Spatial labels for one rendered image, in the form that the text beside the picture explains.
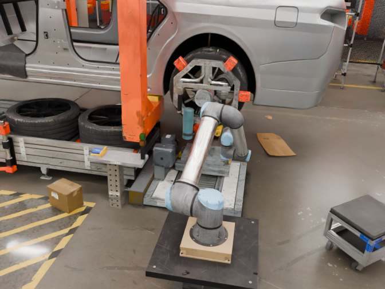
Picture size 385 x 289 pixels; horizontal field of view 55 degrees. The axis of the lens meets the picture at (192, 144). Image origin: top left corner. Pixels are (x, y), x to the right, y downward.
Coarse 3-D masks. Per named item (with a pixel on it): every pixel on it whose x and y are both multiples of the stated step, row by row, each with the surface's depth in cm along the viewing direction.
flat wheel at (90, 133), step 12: (96, 108) 360; (108, 108) 363; (120, 108) 366; (84, 120) 331; (96, 120) 338; (108, 120) 339; (120, 120) 340; (84, 132) 325; (96, 132) 317; (108, 132) 315; (120, 132) 318; (108, 144) 321; (120, 144) 322; (132, 144) 327
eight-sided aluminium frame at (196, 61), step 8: (192, 64) 294; (200, 64) 293; (208, 64) 292; (216, 64) 295; (184, 72) 298; (224, 72) 292; (232, 72) 297; (176, 80) 302; (232, 80) 293; (176, 96) 308; (176, 104) 310; (200, 120) 313
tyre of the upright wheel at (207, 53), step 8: (200, 48) 314; (208, 48) 307; (216, 48) 309; (192, 56) 300; (200, 56) 298; (208, 56) 297; (216, 56) 296; (224, 56) 295; (240, 64) 310; (176, 72) 308; (240, 72) 298; (240, 80) 301; (240, 88) 303; (240, 104) 309
